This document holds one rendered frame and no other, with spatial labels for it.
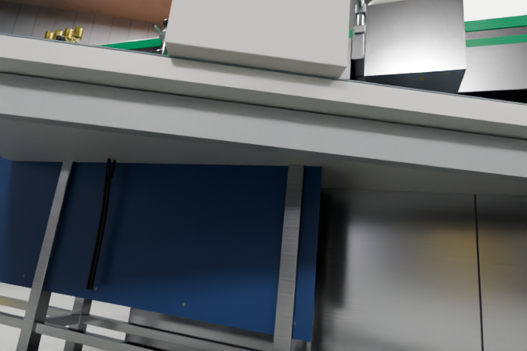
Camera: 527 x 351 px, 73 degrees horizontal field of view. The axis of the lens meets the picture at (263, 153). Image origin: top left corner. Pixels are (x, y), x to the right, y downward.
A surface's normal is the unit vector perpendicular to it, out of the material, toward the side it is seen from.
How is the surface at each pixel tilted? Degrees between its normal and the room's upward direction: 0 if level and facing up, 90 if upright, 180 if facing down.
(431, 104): 90
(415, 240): 90
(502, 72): 90
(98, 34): 90
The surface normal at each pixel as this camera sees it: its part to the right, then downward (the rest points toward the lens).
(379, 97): 0.09, -0.25
